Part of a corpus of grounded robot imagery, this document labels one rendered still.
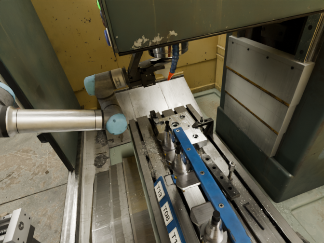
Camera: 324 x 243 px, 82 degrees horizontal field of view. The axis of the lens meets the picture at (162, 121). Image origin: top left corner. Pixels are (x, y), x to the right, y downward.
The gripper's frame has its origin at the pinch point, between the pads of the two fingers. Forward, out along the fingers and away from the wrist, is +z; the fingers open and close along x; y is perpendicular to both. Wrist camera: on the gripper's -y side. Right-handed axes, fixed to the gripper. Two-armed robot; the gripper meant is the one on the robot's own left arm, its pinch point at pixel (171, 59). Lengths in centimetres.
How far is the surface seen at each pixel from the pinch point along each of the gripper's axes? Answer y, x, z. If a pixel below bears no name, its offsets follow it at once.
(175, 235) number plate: 49, 44, -18
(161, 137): 22.8, 18.0, -12.7
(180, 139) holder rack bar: 22.1, 22.7, -6.0
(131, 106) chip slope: 67, -81, -26
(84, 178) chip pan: 74, -18, -69
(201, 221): 23, 52, -10
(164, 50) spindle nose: -6.7, 7.3, -3.8
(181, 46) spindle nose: -6.5, 7.3, 2.5
